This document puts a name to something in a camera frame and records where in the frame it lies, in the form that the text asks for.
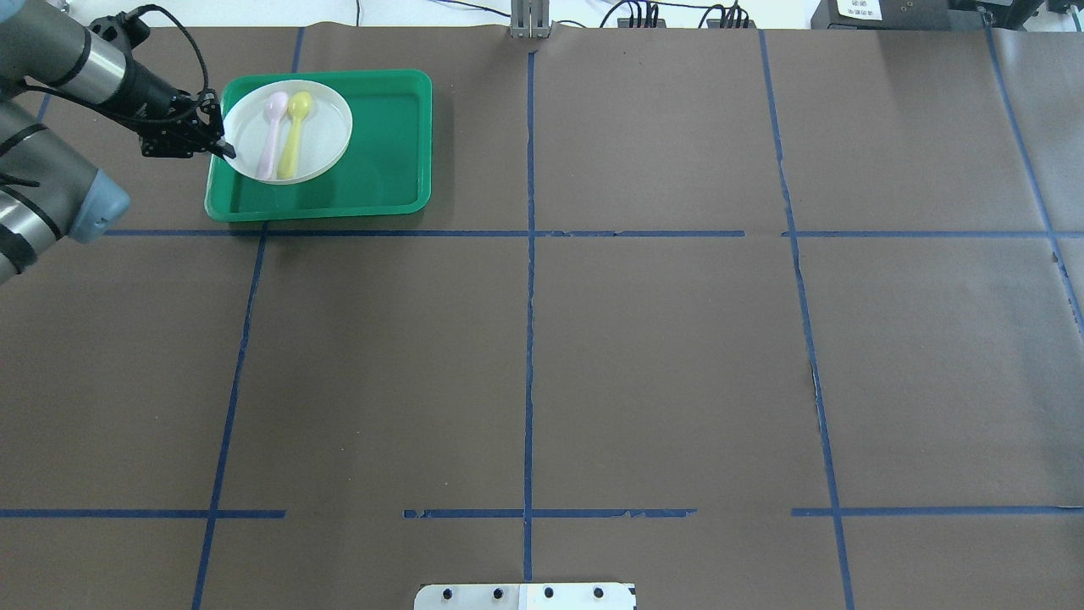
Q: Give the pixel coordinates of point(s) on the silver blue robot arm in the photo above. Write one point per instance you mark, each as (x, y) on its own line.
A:
(50, 191)

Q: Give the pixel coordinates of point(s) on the white round plate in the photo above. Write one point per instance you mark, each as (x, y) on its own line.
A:
(325, 137)

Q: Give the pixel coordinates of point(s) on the pink plastic spoon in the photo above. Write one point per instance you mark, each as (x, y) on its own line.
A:
(274, 111)

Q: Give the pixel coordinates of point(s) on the white camera pillar mount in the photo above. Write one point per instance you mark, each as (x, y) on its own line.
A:
(552, 595)

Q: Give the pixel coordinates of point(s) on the aluminium frame post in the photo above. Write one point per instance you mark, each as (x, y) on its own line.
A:
(530, 19)

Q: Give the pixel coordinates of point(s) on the yellow plastic spoon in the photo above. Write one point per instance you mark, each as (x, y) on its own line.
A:
(298, 108)

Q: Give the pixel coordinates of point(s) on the black power strip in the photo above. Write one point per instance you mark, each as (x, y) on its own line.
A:
(719, 18)

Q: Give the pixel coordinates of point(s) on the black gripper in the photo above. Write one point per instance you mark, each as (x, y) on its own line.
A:
(151, 94)

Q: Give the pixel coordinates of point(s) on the green plastic tray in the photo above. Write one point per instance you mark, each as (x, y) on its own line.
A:
(386, 169)

